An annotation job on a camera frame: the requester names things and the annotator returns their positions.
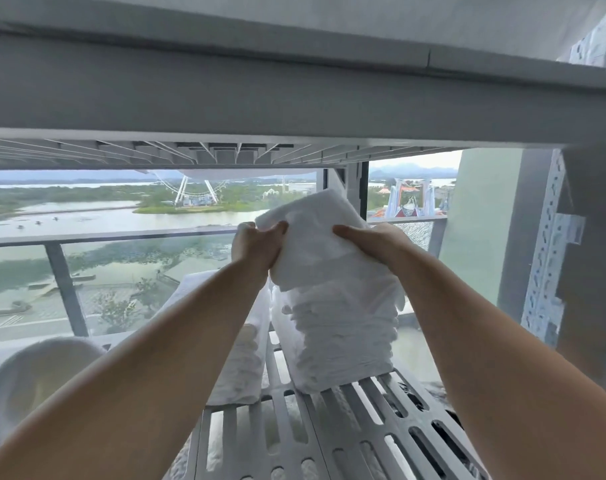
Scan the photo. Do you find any person's right hand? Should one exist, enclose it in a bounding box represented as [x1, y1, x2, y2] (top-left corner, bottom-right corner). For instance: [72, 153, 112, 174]
[332, 222, 415, 279]

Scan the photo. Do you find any low stack of white towels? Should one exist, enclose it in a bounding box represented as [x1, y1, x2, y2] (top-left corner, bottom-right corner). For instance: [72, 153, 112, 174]
[158, 270, 272, 408]

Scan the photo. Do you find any glass balcony railing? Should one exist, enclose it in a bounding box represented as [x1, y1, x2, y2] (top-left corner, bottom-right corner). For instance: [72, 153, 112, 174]
[0, 216, 450, 351]

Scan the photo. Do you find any dark window frame post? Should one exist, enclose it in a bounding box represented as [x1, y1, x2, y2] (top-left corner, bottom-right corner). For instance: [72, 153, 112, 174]
[323, 162, 370, 221]

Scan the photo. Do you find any person's left forearm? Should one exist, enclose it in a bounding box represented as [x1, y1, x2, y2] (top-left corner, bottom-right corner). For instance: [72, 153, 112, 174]
[0, 255, 271, 480]

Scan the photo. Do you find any grey perforated shelf upright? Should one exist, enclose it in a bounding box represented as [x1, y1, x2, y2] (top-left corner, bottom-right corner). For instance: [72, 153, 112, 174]
[519, 149, 586, 348]

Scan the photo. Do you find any grey ribbed shelf board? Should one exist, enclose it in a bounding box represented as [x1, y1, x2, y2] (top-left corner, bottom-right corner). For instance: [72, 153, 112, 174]
[0, 0, 606, 171]

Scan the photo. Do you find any white rolled towel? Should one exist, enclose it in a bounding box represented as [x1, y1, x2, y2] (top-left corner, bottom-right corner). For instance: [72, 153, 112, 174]
[0, 337, 108, 448]

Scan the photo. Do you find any person's left hand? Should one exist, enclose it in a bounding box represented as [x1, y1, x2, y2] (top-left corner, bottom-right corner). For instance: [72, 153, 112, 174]
[231, 221, 289, 286]

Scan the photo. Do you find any grey slotted shelf board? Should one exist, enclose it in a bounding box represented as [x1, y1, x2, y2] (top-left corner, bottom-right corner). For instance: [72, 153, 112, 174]
[180, 315, 491, 480]

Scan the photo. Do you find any tall stack of white towels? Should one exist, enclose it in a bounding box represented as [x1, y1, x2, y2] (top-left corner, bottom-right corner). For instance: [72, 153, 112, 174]
[270, 267, 407, 395]

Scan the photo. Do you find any white ferris wheel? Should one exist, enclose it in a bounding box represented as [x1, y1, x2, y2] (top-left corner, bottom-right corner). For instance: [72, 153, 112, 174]
[152, 171, 229, 209]

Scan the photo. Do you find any person's right forearm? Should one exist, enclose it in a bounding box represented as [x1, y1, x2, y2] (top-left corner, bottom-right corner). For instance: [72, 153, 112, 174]
[390, 245, 606, 480]

